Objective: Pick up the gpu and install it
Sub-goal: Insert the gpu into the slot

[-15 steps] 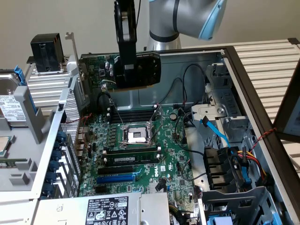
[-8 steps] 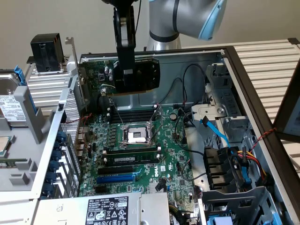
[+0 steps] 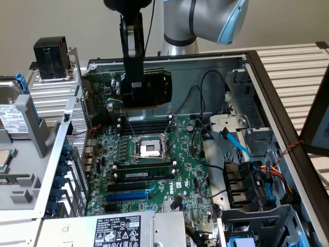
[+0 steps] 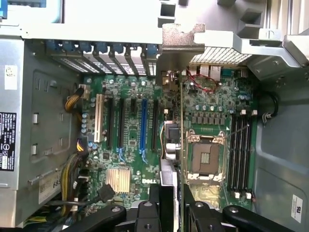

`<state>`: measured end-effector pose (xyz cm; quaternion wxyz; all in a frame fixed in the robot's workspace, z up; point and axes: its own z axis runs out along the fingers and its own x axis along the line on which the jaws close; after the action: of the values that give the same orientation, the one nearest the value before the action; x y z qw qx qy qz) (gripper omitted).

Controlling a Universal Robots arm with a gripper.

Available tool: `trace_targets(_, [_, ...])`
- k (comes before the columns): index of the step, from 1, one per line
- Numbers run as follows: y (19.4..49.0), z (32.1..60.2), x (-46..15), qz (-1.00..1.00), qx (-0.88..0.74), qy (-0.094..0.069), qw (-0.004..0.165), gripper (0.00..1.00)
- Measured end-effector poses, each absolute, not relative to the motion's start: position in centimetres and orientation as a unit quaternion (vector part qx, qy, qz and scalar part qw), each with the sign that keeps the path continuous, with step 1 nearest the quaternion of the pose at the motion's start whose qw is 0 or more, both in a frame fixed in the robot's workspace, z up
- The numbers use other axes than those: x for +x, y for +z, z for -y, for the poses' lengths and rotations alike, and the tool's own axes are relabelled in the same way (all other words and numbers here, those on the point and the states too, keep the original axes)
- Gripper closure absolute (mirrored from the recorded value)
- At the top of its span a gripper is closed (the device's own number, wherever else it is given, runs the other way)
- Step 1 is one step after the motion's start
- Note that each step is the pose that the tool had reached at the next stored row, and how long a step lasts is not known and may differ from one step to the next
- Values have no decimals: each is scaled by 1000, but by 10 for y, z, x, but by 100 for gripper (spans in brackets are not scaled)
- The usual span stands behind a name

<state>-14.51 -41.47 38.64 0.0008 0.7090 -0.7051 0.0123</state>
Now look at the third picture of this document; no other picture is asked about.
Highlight dark blue slot clip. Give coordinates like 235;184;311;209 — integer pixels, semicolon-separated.
55;164;69;178
52;176;65;190
62;143;74;157
45;200;59;215
49;188;63;202

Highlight grey metal disk bay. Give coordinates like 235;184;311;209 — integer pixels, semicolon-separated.
216;204;313;247

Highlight yellow red power wire bundle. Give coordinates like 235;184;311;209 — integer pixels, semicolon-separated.
253;164;295;200

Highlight green graphics card black shroud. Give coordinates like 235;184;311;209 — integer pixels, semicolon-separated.
67;47;172;114

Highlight open grey PC case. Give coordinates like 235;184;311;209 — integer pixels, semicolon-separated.
32;50;329;247

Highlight CPU socket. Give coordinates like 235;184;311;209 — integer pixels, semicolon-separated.
130;134;172;165

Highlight thin black cable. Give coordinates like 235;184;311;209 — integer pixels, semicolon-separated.
143;0;156;59

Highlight silver chipset heatsink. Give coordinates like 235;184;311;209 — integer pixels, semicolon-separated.
163;197;185;214

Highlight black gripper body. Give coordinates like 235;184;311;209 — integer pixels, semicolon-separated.
104;0;153;14

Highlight grey power supply with label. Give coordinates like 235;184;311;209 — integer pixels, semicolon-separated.
35;210;187;247

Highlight green RAM stick with sticker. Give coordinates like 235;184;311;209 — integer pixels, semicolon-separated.
0;173;31;185

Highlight blue expansion slot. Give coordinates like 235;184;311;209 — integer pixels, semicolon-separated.
105;190;150;203

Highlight blue flat data wire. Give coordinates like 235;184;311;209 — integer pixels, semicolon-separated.
218;127;261;170

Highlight curved black wire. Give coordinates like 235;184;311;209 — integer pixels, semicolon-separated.
191;122;225;172
199;177;227;199

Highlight silver metal drive cage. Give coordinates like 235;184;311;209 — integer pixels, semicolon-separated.
208;68;280;162

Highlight yellow black wire bundle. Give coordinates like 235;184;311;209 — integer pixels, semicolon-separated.
185;223;219;247

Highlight low arched black wire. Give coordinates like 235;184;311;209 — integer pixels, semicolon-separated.
171;84;203;115

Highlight grey parts rack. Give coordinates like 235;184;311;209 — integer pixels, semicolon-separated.
0;94;51;219

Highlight silver socket cover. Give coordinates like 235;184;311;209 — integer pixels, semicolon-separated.
161;115;180;146

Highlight black plastic box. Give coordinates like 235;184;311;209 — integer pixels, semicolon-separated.
32;36;71;81

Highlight silver hard disk white label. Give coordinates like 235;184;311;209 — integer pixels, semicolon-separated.
0;79;30;141

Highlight tall looped black wire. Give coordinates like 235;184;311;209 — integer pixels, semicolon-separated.
199;69;227;116

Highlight red black twisted wire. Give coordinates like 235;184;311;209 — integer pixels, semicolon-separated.
272;139;304;168

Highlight long black expansion slot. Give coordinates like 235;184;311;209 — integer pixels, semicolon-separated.
106;181;148;193

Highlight black plastic fan shroud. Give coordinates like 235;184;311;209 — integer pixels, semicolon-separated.
222;160;259;209

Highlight blue disk bracket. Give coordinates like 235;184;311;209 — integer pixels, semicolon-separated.
14;71;42;129

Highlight green RAM stick black chips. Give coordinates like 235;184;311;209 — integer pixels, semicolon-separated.
115;166;176;184

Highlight silver CPU chip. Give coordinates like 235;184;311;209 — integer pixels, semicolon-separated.
0;148;18;176

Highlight green Dell motherboard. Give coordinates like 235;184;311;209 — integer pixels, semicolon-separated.
86;113;219;241

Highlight dark framed panel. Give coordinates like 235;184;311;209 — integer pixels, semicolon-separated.
299;69;329;156

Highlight pale blue plastic block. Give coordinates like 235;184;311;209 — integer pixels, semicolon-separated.
227;236;259;247

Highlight black RAM slot white latches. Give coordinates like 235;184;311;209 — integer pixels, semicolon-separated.
112;159;178;172
117;124;168;131
117;116;173;124

